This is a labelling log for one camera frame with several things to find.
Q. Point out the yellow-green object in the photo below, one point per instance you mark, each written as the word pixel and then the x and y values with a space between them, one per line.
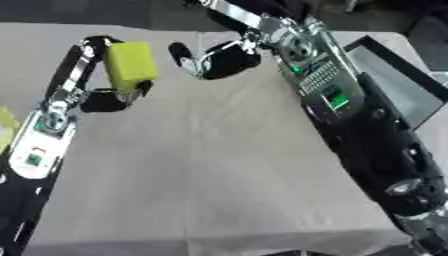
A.
pixel 6 128

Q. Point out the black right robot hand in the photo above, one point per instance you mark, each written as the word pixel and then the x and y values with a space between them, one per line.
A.
pixel 230 61

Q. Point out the silver and black right robot arm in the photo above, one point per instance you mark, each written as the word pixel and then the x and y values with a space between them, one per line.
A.
pixel 361 133

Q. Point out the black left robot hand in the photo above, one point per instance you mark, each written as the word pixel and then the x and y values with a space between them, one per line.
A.
pixel 104 101

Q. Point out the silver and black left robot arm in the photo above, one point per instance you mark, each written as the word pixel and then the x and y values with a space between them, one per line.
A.
pixel 41 146

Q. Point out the yellow-green rectangular block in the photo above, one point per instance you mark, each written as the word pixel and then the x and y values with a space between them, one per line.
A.
pixel 131 63

